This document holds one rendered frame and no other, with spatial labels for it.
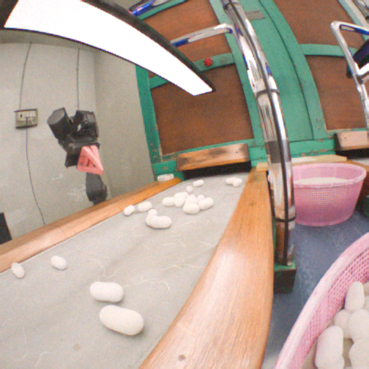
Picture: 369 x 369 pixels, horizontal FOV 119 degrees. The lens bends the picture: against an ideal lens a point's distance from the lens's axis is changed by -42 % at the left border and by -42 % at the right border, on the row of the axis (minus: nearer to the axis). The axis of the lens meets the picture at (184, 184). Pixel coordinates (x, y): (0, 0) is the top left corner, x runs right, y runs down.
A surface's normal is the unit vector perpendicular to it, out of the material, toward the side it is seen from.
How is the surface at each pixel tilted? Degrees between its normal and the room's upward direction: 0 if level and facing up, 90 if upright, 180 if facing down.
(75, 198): 90
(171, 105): 90
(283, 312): 0
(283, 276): 90
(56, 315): 0
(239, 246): 0
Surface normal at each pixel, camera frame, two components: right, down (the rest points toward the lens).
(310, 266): -0.18, -0.97
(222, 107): -0.40, 0.22
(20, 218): 0.86, -0.10
